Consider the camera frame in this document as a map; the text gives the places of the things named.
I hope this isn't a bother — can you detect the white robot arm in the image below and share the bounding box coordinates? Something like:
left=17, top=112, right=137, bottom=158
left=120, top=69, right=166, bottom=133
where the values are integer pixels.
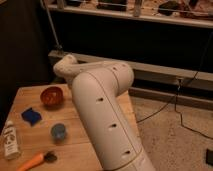
left=53, top=54, right=156, bottom=171

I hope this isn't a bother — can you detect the orange bowl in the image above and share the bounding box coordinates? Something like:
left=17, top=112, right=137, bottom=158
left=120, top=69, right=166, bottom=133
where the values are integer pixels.
left=40, top=86, right=63, bottom=107

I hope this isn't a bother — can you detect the metal pole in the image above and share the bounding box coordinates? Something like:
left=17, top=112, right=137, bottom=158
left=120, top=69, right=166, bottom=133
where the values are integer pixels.
left=43, top=0, right=63, bottom=53

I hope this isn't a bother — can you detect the small blue cup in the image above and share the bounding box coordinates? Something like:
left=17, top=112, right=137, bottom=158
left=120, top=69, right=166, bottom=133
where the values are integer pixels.
left=51, top=123, right=66, bottom=141

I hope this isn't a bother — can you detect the white glue bottle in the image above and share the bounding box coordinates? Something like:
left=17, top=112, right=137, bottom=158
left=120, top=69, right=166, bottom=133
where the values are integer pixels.
left=3, top=120, right=21, bottom=160

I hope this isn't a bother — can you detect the cluttered white shelf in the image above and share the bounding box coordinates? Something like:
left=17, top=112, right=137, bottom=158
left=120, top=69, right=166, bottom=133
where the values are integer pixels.
left=43, top=0, right=213, bottom=29

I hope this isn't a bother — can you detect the black box on floor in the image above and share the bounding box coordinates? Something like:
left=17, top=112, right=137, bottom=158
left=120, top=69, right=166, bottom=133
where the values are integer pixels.
left=206, top=149, right=213, bottom=166

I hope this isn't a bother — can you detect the black cable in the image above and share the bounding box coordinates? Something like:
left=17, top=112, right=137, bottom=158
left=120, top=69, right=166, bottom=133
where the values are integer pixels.
left=136, top=31, right=213, bottom=141

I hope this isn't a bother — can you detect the orange handled brush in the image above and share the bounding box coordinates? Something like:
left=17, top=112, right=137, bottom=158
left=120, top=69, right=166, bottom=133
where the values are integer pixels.
left=16, top=151, right=57, bottom=171

